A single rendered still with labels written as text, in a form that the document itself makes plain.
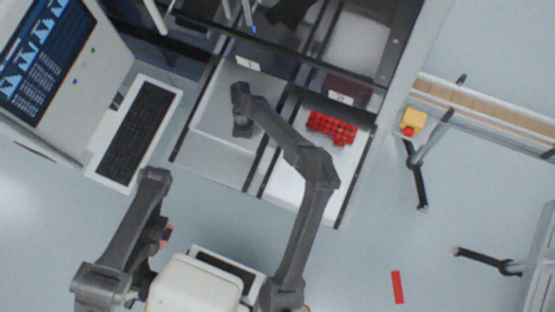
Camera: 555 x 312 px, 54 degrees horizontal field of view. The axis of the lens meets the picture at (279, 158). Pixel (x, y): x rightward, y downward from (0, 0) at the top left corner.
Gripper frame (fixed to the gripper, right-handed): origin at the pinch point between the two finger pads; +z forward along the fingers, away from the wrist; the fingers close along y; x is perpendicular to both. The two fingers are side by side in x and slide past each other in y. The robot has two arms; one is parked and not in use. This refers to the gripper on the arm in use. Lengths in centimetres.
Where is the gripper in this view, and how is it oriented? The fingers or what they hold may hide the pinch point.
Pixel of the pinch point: (245, 132)
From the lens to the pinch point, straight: 189.6
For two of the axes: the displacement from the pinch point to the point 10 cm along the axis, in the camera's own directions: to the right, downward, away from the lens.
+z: 0.1, 3.1, 9.5
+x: -9.9, -1.1, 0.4
